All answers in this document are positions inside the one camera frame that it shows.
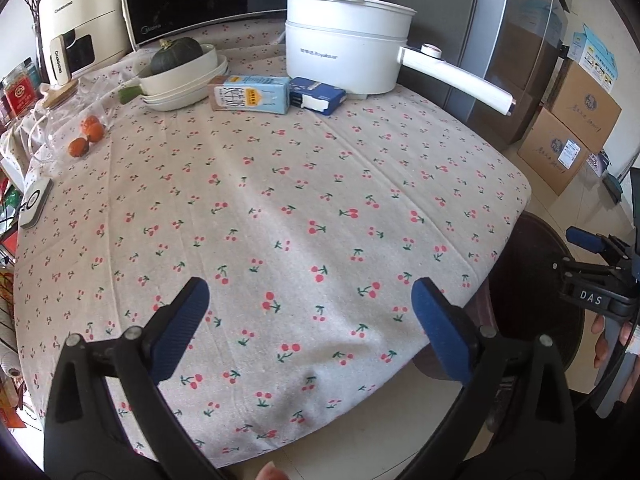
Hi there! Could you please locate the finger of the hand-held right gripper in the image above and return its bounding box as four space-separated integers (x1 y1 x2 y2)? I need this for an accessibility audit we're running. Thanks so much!
566 226 633 267

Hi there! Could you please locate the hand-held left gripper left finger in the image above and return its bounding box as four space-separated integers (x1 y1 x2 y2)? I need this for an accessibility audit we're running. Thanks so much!
44 276 228 480

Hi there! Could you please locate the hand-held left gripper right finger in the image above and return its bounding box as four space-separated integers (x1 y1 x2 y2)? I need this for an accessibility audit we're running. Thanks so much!
400 276 581 480

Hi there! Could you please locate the person's right hand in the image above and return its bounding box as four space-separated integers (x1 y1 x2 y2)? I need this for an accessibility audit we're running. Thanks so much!
591 314 635 370

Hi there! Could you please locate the person's left hand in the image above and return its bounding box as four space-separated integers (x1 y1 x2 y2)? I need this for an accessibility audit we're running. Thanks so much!
256 461 290 480

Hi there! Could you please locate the dark round stool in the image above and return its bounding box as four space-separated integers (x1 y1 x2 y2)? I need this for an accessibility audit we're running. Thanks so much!
480 212 586 436

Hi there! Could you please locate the brown cardboard box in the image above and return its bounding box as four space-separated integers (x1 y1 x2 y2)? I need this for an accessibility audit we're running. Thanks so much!
517 105 591 196
547 60 623 153

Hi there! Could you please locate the cherry print tablecloth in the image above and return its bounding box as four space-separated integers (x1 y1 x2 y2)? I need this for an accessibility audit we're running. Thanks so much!
12 17 532 468

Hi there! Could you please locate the blue and white carton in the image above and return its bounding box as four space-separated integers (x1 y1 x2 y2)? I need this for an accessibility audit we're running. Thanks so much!
570 22 618 93

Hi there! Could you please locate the white digital device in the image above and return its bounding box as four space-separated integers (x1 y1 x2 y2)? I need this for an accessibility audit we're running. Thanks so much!
19 176 53 228

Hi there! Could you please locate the stack of white bowls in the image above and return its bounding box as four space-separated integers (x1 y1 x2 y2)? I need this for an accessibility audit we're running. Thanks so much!
141 55 230 112

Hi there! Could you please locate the grey refrigerator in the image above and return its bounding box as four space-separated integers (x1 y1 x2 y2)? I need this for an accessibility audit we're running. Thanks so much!
370 0 571 151

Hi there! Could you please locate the light blue milk carton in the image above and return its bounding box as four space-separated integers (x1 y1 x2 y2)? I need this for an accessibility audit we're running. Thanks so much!
207 75 292 115

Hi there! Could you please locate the white ceramic bowl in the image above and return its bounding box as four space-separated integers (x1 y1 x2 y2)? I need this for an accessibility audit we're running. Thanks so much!
137 45 221 96

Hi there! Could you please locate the bag of orange fruits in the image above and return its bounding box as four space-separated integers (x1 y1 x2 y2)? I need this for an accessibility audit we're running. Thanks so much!
30 80 108 161

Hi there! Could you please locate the blue tissue packet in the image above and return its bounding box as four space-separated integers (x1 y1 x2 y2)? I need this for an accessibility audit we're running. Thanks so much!
289 76 347 116

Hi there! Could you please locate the dark green pumpkin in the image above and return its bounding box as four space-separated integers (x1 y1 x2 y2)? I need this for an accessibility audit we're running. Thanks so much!
150 37 205 77

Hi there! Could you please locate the red tin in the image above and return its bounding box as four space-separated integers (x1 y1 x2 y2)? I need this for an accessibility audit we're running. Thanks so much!
2 72 38 116

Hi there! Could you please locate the white electric cooking pot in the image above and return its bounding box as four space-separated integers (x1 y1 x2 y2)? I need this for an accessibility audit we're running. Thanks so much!
283 0 516 116

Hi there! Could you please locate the cream air fryer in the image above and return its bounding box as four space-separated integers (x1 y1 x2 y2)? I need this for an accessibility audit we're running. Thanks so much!
39 0 133 86

